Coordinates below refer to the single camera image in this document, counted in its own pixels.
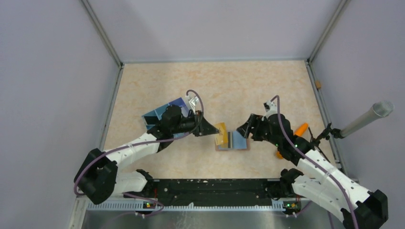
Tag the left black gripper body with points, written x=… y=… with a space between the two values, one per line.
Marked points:
x=186 y=125

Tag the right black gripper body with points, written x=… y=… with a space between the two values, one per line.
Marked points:
x=263 y=133

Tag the yellow credit card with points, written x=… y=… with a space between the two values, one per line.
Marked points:
x=222 y=136
x=226 y=146

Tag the purple blue card box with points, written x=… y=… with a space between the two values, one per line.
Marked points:
x=180 y=102

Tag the light blue card box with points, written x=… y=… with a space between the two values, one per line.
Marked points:
x=151 y=118

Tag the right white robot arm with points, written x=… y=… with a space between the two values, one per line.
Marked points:
x=313 y=176

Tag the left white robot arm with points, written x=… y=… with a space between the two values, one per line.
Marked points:
x=100 y=176

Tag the small tan block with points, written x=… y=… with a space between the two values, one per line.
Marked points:
x=317 y=84

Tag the black microphone tripod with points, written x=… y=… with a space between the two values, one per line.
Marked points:
x=325 y=134

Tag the silver microphone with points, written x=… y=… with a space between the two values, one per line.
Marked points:
x=378 y=110

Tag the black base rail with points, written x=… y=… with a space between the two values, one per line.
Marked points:
x=221 y=193

